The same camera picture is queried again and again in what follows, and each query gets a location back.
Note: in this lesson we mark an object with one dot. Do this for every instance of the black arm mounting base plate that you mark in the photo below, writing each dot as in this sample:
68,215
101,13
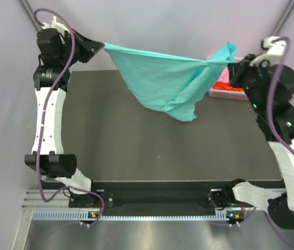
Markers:
205,194

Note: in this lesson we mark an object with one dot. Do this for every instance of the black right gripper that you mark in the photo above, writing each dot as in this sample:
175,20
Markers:
236,69

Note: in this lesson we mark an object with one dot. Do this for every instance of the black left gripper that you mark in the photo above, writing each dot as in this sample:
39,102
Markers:
88,48

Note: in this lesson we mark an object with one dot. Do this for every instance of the orange t shirt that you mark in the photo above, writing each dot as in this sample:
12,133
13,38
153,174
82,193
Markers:
226,87

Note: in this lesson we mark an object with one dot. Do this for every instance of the pink t shirt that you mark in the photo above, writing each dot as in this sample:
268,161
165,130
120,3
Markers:
224,77

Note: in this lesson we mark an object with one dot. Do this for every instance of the grey slotted cable duct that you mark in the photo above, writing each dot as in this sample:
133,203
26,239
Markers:
84,215

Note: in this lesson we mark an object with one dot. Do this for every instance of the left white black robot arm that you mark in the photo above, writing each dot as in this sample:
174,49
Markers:
47,154

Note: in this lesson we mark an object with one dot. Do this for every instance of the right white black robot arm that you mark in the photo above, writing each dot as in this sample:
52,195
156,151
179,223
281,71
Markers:
279,205

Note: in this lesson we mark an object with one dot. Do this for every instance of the teal t shirt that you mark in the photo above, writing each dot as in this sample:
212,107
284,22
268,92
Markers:
168,83

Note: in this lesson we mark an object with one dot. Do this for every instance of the white perforated plastic basket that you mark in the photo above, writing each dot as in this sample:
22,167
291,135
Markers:
227,94

